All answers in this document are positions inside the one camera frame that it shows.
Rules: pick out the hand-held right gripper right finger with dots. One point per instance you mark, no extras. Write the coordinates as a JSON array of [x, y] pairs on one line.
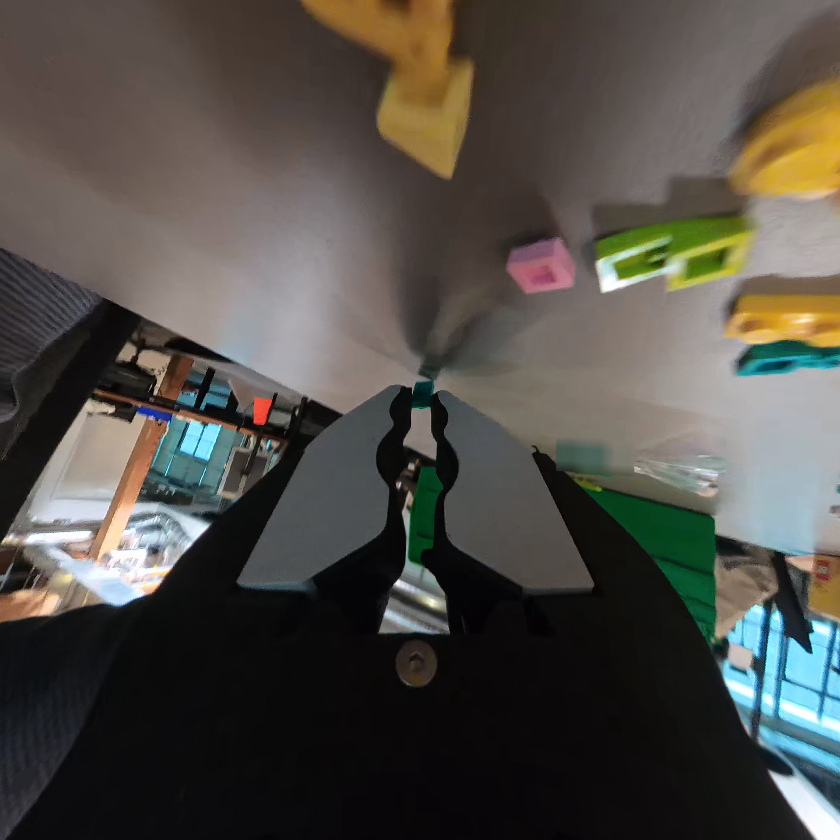
[[512, 512]]

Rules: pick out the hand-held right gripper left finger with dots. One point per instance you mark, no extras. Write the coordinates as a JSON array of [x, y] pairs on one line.
[[328, 512]]

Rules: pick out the small teal lego piece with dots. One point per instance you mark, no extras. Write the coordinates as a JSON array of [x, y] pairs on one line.
[[422, 394]]

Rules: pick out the scattered small lego pieces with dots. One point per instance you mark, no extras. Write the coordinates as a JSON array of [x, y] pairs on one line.
[[426, 118]]

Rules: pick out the green plastic bin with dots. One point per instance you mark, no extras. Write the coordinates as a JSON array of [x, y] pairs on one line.
[[676, 538]]

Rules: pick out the clear plastic bag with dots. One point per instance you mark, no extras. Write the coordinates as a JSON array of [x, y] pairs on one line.
[[682, 469]]

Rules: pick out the beige cloth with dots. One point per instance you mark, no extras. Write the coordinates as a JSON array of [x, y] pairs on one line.
[[748, 590]]

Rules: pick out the yellow cardboard box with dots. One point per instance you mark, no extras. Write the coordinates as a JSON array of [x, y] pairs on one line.
[[823, 584]]

